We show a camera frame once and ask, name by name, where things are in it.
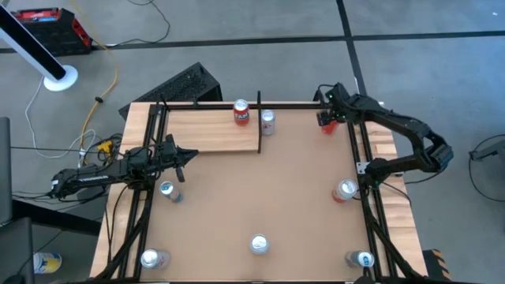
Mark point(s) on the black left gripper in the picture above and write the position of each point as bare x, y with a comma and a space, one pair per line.
167, 155

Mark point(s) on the grey cabinet panel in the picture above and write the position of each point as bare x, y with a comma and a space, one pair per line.
4, 169

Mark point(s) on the wooden shelf board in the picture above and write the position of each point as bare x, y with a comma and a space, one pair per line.
209, 132

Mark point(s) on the yellow plug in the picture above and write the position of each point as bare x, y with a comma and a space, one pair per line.
105, 146

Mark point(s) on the black metal shelf frame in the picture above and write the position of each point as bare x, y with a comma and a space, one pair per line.
259, 134

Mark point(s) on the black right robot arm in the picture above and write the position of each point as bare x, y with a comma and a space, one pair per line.
394, 120

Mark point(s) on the red Fanta can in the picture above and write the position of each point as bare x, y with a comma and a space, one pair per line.
330, 128
241, 114

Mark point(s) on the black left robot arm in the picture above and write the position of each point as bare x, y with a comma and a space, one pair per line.
118, 167

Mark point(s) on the yellow white container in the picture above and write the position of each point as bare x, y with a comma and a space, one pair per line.
47, 262

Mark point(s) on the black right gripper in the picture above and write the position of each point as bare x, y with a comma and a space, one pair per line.
334, 116

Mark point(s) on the red black tool case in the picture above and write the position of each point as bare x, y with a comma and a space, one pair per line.
55, 35

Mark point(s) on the white black floor pole stand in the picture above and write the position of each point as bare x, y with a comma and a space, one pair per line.
61, 81

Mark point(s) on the grey stand foot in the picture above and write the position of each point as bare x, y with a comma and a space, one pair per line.
491, 152

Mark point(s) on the black aluminium table frame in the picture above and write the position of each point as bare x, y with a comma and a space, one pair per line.
292, 105

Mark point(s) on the black box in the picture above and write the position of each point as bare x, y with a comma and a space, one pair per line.
16, 252

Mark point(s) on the blue silver Red Bull can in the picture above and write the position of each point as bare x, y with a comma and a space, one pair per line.
173, 194
363, 259

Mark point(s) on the yellow black striped block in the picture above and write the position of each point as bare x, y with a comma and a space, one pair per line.
437, 264

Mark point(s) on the black table base beam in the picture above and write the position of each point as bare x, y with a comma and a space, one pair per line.
55, 219

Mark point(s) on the silver Diet Coke can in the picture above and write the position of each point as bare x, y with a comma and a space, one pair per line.
152, 258
268, 126

